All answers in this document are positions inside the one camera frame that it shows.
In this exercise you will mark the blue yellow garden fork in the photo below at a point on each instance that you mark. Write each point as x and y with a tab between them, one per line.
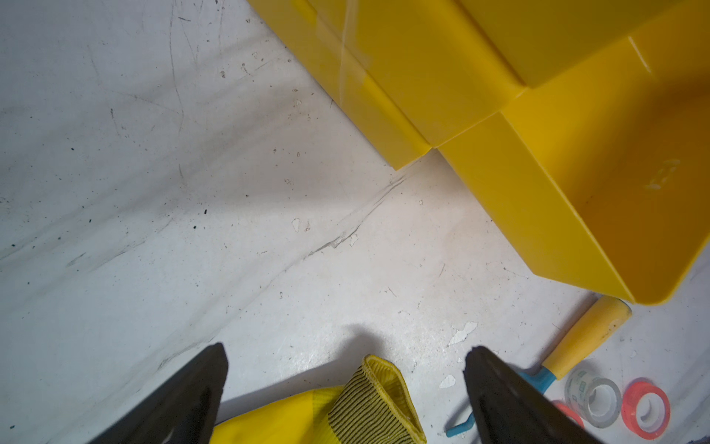
591	330

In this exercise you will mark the red tape roll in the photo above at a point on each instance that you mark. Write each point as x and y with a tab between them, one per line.
646	409
570	413

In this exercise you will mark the yellow plastic drawer cabinet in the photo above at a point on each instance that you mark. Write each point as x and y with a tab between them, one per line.
412	75

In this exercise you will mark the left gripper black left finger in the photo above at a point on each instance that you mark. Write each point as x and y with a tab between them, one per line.
182	410

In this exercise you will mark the yellow black work glove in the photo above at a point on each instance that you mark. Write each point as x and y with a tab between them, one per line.
373	407

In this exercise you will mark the yellow drawer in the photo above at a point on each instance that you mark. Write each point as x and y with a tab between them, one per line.
599	178

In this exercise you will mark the clear tape roll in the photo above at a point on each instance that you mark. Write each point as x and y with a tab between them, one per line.
595	398

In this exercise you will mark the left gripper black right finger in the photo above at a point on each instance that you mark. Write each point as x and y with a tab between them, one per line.
510	407

